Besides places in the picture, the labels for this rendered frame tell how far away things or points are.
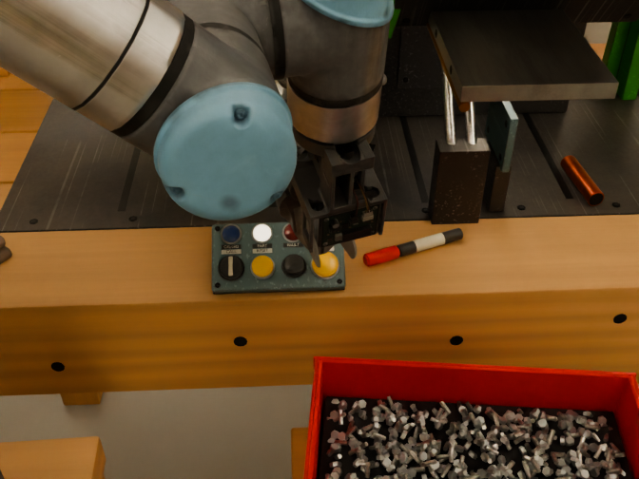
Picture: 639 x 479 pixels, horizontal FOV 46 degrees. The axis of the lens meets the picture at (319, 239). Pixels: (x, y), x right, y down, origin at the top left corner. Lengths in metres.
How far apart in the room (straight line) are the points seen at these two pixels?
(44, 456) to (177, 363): 0.20
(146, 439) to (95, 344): 0.98
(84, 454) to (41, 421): 1.19
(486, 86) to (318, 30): 0.30
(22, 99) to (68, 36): 0.99
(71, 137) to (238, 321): 0.45
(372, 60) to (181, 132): 0.21
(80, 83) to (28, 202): 0.68
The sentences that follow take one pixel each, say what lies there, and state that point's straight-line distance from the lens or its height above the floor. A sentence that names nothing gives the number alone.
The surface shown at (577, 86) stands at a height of 1.13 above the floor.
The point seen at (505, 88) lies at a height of 1.13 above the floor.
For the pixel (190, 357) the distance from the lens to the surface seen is 0.93.
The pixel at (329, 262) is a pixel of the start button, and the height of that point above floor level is 0.94.
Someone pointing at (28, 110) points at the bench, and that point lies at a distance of 1.33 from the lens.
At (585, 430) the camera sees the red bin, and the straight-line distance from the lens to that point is 0.81.
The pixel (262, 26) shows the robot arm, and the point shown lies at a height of 1.28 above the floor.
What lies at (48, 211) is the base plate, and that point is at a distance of 1.04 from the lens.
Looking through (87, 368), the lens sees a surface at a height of 0.80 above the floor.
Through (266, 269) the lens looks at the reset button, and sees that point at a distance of 0.84.
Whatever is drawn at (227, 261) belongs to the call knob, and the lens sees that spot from 0.85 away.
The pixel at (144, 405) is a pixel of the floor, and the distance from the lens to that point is 1.96.
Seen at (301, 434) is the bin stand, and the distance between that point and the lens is 0.86.
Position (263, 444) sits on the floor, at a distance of 1.85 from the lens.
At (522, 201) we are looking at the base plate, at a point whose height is 0.90.
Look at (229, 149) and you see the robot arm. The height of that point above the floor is 1.28.
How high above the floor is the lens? 1.48
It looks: 39 degrees down
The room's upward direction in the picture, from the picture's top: straight up
